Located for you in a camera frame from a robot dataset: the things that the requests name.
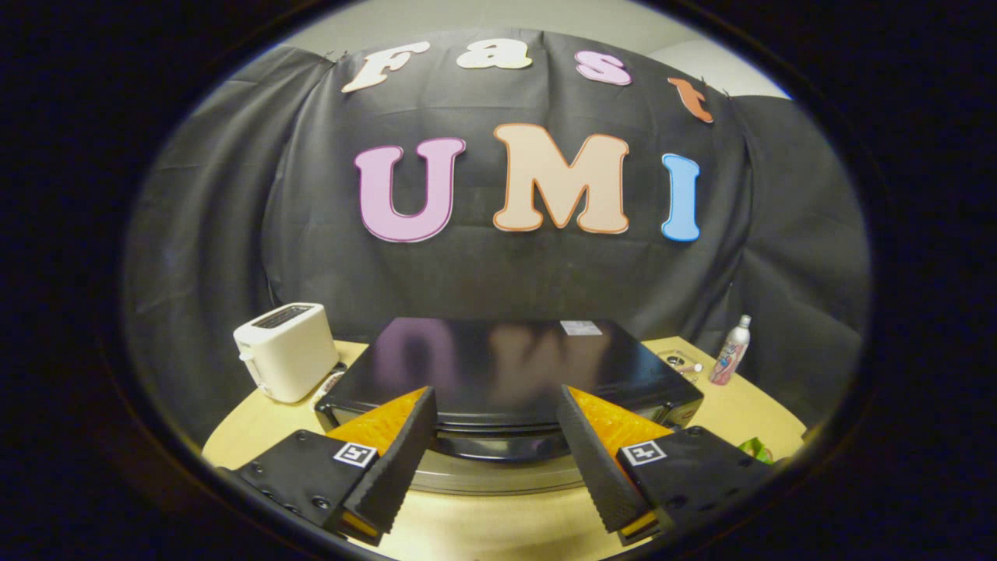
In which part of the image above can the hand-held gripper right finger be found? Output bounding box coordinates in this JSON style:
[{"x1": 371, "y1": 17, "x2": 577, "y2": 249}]
[{"x1": 556, "y1": 385, "x2": 778, "y2": 546}]

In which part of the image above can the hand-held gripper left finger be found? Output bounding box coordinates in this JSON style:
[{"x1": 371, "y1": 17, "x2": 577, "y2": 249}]
[{"x1": 219, "y1": 386, "x2": 439, "y2": 546}]

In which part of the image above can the black toaster oven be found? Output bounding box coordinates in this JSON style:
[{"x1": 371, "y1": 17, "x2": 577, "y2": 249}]
[{"x1": 315, "y1": 317, "x2": 705, "y2": 496}]

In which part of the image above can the white pop-up toaster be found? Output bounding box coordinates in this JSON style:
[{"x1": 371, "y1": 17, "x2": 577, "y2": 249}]
[{"x1": 233, "y1": 302, "x2": 340, "y2": 404}]

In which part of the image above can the round white black object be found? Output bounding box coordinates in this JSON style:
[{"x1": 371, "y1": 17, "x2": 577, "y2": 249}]
[{"x1": 312, "y1": 362, "x2": 348, "y2": 411}]

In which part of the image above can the clear glass jar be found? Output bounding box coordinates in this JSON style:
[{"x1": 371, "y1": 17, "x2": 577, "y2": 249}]
[{"x1": 658, "y1": 350, "x2": 703, "y2": 383}]

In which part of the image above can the white pink spray bottle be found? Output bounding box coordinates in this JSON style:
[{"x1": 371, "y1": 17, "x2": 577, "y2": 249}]
[{"x1": 709, "y1": 315, "x2": 752, "y2": 386}]

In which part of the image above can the black backdrop cloth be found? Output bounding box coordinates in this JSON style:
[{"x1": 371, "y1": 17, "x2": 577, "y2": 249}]
[{"x1": 122, "y1": 29, "x2": 871, "y2": 446}]

